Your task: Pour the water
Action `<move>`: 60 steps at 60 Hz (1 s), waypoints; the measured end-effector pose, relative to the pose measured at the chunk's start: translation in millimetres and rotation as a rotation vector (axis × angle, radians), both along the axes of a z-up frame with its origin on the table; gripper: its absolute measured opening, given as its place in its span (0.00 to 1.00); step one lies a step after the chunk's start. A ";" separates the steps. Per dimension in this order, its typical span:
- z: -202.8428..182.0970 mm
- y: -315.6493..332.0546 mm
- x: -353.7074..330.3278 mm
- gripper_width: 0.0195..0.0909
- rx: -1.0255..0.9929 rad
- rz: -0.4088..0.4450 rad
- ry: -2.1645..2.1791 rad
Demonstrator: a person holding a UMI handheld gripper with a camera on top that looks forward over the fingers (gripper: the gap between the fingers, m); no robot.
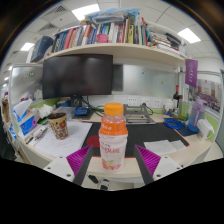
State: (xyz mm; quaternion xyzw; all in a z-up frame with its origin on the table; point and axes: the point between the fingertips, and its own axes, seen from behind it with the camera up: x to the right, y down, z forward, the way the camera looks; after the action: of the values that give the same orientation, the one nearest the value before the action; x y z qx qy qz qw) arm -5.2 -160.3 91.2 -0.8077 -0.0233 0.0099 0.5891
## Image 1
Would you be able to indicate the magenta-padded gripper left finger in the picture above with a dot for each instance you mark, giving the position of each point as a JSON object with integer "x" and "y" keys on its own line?
{"x": 58, "y": 166}

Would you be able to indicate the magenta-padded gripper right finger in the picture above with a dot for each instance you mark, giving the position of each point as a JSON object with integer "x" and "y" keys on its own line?
{"x": 166, "y": 166}

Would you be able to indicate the orange-capped drink bottle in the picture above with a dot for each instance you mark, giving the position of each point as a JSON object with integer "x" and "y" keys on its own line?
{"x": 113, "y": 140}

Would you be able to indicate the purple water jug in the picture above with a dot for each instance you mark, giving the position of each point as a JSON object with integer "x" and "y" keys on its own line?
{"x": 196, "y": 115}

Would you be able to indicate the white paper napkin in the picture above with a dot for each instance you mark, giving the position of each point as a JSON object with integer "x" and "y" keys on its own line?
{"x": 161, "y": 147}

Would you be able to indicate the white paper sheet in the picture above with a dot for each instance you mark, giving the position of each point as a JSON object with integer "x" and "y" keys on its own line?
{"x": 73, "y": 140}

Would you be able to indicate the patterned paper cup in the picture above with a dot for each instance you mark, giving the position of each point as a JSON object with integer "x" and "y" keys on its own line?
{"x": 59, "y": 128}

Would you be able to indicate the black desk mat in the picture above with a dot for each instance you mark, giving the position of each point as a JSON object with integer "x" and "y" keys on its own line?
{"x": 150, "y": 131}

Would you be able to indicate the flat round red coaster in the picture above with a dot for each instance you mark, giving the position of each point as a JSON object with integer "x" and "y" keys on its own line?
{"x": 93, "y": 141}

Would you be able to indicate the white tissue pack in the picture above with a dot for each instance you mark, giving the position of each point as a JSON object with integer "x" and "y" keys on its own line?
{"x": 204, "y": 130}

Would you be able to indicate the blue tissue box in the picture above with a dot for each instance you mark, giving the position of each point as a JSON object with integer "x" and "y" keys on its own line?
{"x": 28, "y": 123}

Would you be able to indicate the grey metal laptop stand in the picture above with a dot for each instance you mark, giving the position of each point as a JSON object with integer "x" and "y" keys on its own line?
{"x": 140, "y": 120}

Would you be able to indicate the pile of white tissues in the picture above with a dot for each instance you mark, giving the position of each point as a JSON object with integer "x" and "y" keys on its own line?
{"x": 45, "y": 111}

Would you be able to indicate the clear plastic box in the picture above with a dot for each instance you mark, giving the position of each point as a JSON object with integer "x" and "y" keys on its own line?
{"x": 68, "y": 110}

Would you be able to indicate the small blue device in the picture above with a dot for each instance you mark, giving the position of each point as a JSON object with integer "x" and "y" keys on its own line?
{"x": 81, "y": 111}

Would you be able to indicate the dark wine bottle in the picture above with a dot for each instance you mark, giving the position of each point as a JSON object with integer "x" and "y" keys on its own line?
{"x": 176, "y": 96}

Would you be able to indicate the black computer monitor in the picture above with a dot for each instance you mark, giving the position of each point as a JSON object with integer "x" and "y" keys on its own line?
{"x": 76, "y": 76}

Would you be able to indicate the purple hanging banner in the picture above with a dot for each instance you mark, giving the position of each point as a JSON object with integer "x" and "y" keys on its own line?
{"x": 191, "y": 73}

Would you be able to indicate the white wall socket row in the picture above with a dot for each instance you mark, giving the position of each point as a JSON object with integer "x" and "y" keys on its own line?
{"x": 143, "y": 101}

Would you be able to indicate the photo wall poster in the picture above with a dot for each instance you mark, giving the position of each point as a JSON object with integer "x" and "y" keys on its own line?
{"x": 210, "y": 95}

